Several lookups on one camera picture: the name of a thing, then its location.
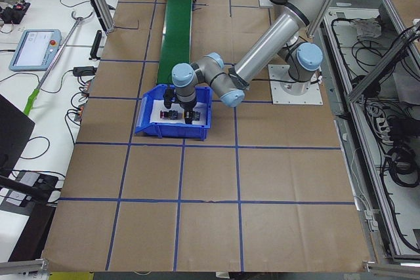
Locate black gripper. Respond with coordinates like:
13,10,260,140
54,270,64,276
163,85,194,125

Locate yellow mushroom push button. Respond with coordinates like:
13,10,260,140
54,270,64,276
192,111,201,121

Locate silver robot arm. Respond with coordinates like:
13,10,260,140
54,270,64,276
163,0,324,124

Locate red mushroom push button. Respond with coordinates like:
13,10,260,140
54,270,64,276
159,110,179,120

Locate blue source bin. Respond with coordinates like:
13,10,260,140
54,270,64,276
135,84,213,140

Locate white foam pad source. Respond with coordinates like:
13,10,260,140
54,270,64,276
150,100,207,125

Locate green conveyor belt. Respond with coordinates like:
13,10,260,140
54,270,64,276
156,0,193,84

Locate black power adapter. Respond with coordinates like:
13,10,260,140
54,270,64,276
72,66,97,77

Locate teach pendant tablet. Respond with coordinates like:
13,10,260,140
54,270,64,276
9,29,62,71

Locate black monitor corner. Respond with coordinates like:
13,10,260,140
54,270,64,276
0,95,35,177

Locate green handled reacher grabber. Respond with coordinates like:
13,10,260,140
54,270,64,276
23,11,93,116

